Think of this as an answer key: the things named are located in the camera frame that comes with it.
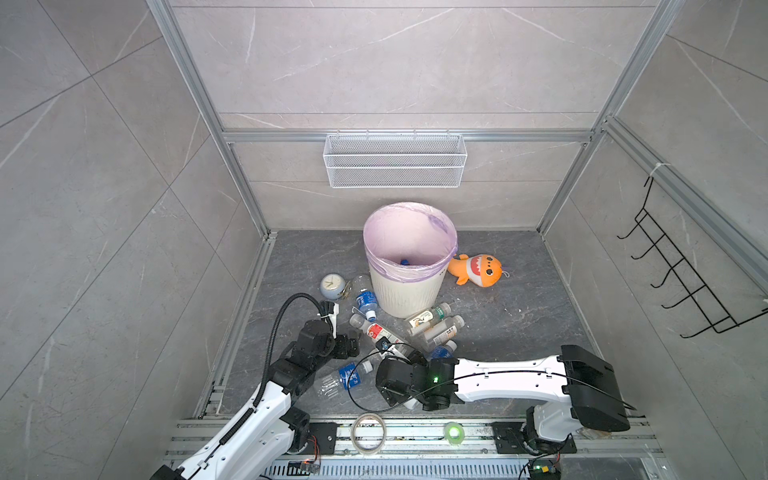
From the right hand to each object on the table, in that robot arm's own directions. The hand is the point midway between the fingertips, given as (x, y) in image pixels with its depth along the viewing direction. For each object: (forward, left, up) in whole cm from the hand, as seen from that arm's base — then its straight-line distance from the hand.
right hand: (393, 372), depth 78 cm
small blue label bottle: (+6, -15, -2) cm, 16 cm away
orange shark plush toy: (+32, -31, +1) cm, 45 cm away
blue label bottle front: (-2, +15, -2) cm, 15 cm away
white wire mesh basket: (+63, -2, +23) cm, 68 cm away
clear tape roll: (-14, +3, -5) cm, 15 cm away
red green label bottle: (+12, +5, 0) cm, 13 cm away
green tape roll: (-15, -15, -7) cm, 22 cm away
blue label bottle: (+25, +8, -1) cm, 26 cm away
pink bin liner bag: (+40, -6, +8) cm, 41 cm away
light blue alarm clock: (+29, +20, -2) cm, 35 cm away
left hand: (+12, +13, +4) cm, 18 cm away
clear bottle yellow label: (+12, -16, -3) cm, 20 cm away
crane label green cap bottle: (+17, -12, -2) cm, 21 cm away
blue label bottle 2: (+39, -5, -3) cm, 40 cm away
